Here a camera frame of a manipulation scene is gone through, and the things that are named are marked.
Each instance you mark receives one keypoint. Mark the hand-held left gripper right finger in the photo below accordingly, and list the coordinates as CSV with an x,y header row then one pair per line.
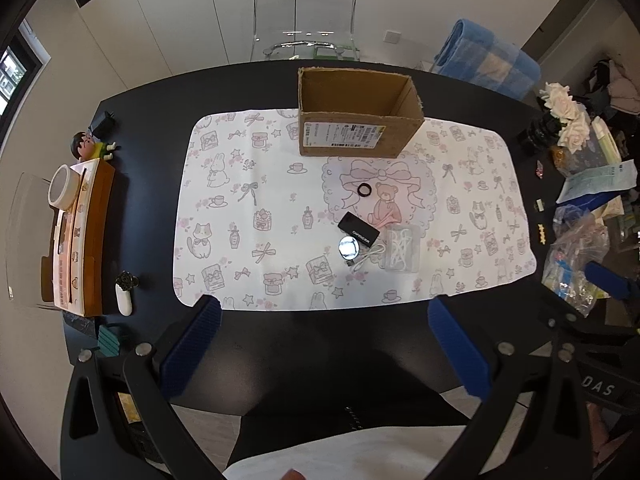
x,y
457,355

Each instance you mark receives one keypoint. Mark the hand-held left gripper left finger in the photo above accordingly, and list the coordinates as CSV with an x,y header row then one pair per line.
x,y
192,350

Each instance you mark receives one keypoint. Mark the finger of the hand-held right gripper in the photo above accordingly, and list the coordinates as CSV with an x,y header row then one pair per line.
x,y
600,332
607,280

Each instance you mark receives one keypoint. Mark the round silver mirror disc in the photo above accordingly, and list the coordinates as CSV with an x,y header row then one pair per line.
x,y
347,247

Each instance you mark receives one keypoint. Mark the black power bank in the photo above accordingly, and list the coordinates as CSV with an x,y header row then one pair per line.
x,y
357,230

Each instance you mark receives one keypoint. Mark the brown cardboard box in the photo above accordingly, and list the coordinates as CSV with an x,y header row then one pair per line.
x,y
350,105

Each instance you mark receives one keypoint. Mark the black desktop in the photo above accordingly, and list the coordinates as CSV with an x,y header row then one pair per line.
x,y
150,110

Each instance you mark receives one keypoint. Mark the clear plastic bag of items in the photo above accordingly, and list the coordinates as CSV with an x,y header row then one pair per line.
x,y
575,255

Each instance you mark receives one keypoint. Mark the gold star hair clip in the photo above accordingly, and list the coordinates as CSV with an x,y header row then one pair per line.
x,y
542,234

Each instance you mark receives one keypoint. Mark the green ribbed block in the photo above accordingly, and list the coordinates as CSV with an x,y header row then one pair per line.
x,y
110,341

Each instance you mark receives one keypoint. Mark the white oval device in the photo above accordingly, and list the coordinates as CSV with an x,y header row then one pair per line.
x,y
124,302

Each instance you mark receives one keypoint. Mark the dark metal flower ornament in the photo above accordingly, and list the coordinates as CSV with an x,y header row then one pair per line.
x,y
126,280

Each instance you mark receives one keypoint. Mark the white paper receipt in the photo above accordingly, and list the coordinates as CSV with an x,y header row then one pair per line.
x,y
595,180

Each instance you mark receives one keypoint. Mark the small red packet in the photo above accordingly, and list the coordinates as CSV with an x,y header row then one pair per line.
x,y
539,168

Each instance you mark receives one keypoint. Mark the pale green box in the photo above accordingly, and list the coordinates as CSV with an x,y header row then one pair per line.
x,y
605,140

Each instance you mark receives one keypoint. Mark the person's white garment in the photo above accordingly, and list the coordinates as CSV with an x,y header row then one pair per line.
x,y
350,455

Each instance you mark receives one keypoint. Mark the white rose bouquet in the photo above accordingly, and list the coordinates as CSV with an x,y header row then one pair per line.
x,y
570,125

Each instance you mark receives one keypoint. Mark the white printed placemat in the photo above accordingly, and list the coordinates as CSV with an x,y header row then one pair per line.
x,y
280,200

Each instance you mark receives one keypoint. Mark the pile of clothes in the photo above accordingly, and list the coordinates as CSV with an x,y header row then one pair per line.
x,y
617,85

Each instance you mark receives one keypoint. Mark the clear acrylic sheet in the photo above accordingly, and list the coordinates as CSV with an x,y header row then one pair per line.
x,y
27,240

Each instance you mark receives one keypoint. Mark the white tape roll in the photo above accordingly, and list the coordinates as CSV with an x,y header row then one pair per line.
x,y
62,187

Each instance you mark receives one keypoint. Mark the small doll figurine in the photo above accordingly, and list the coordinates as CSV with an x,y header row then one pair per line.
x,y
85,146

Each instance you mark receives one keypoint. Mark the black power adapter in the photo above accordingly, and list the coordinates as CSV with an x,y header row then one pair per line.
x,y
102,124

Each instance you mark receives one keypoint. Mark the blue checked blanket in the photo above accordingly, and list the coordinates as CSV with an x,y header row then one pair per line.
x,y
480,55

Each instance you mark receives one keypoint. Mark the dark framed window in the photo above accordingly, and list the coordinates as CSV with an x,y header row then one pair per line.
x,y
20,65

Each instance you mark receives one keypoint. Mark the clear acrylic chair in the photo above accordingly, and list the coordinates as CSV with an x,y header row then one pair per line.
x,y
305,10

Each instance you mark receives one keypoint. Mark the black camera lens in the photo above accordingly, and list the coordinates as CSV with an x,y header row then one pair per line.
x,y
537,132

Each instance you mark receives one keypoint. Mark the white wall socket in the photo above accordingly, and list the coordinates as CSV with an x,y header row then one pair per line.
x,y
392,37

